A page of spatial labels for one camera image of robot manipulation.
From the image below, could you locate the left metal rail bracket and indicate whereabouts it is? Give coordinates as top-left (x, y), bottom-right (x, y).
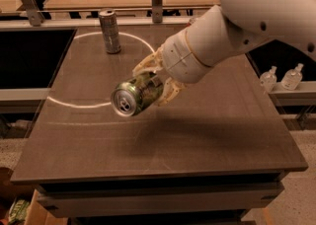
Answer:
top-left (21, 0), bottom-right (44, 27)

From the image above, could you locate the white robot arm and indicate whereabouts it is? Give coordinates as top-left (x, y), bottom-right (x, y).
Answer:
top-left (133, 0), bottom-right (316, 106)

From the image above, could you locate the middle metal rail bracket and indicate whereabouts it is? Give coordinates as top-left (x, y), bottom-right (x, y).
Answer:
top-left (150, 0), bottom-right (164, 24)

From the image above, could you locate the clear sanitizer bottle left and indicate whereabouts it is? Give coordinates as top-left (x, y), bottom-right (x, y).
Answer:
top-left (260, 66), bottom-right (277, 93)

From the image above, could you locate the clear sanitizer bottle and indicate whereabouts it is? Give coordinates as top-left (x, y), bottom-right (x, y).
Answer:
top-left (260, 66), bottom-right (277, 93)
top-left (280, 63), bottom-right (303, 91)

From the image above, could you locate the red Coca-Cola can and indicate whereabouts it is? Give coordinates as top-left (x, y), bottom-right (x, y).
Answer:
top-left (187, 17), bottom-right (197, 27)

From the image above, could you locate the cardboard box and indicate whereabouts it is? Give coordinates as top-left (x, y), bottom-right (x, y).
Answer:
top-left (24, 190), bottom-right (68, 225)

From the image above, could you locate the metal rail bracket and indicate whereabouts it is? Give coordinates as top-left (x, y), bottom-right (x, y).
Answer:
top-left (150, 0), bottom-right (164, 24)
top-left (21, 0), bottom-right (44, 27)

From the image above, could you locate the green soda can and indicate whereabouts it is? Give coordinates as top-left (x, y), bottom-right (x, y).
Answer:
top-left (111, 72), bottom-right (164, 117)

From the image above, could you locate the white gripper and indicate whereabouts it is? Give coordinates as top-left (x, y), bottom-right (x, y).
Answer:
top-left (131, 30), bottom-right (213, 108)

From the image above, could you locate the clear sanitizer bottle right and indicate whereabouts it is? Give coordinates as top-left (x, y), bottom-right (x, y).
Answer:
top-left (280, 63), bottom-right (303, 91)

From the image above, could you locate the green printed package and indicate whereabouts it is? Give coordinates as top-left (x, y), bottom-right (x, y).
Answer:
top-left (8, 198), bottom-right (30, 225)

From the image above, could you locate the tall silver energy can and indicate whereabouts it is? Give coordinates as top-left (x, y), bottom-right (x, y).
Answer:
top-left (99, 9), bottom-right (120, 54)

